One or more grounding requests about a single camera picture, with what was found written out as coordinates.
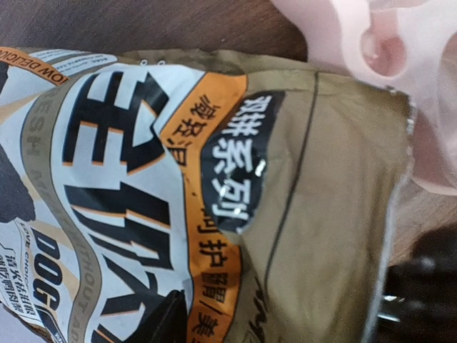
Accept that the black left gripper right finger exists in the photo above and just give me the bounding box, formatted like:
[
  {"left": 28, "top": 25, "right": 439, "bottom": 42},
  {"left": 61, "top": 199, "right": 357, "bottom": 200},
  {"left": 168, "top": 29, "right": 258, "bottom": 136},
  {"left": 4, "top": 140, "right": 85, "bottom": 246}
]
[{"left": 372, "top": 228, "right": 456, "bottom": 342}]

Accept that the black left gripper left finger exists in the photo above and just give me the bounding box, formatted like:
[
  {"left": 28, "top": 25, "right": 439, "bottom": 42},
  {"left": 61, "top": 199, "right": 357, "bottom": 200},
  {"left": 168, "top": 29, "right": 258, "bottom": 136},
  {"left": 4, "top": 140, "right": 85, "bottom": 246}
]
[{"left": 141, "top": 290, "right": 188, "bottom": 342}]

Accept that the brown pet food bag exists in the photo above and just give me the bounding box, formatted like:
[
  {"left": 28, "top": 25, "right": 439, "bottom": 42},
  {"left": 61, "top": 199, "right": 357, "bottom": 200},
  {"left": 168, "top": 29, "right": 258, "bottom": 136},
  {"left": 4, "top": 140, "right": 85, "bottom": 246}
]
[{"left": 1, "top": 47, "right": 411, "bottom": 342}]

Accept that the pink double pet bowl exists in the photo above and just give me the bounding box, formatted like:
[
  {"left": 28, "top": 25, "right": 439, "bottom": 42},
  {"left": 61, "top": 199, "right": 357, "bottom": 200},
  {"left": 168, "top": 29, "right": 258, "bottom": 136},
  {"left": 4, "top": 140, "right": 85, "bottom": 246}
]
[{"left": 274, "top": 1, "right": 456, "bottom": 196}]

